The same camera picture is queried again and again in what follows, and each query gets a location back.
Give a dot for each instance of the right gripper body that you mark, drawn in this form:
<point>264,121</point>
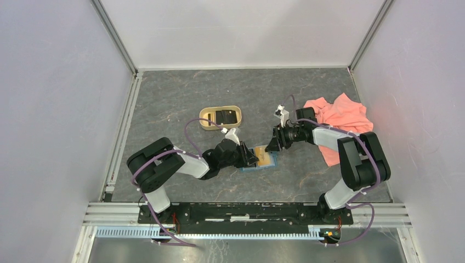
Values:
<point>291,135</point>

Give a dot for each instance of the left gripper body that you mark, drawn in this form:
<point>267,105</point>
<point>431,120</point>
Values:
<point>234,160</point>

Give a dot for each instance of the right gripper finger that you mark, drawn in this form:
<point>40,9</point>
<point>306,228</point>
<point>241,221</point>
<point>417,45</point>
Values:
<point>278,133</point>
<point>274,145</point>

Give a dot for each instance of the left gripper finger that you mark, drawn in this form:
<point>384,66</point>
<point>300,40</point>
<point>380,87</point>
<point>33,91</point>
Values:
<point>241,149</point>
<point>250,159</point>

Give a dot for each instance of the blue card holder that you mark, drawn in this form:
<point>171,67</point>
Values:
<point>274,156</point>

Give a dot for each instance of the orange VIP card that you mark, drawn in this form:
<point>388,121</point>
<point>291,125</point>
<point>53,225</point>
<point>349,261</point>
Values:
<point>265,158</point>

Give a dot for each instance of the beige card tray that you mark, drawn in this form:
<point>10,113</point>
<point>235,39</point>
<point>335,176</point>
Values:
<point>225,116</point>

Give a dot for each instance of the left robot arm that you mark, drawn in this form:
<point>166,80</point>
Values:
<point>152,166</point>

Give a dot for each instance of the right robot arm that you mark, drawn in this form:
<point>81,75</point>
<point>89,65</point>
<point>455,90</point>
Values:
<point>361,158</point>

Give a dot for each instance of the pink cloth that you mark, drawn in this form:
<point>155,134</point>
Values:
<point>343,113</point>

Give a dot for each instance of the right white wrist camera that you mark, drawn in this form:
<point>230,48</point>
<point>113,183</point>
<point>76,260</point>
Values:
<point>282,114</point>

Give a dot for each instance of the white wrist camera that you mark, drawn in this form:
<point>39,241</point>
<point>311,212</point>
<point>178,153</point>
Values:
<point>282,114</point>
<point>232,134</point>

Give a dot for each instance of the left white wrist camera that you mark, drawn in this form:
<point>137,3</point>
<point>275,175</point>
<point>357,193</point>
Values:
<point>232,134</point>

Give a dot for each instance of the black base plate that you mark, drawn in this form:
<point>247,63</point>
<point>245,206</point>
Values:
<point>244,218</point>

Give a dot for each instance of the aluminium frame rail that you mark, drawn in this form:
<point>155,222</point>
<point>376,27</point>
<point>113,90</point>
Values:
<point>132,214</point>

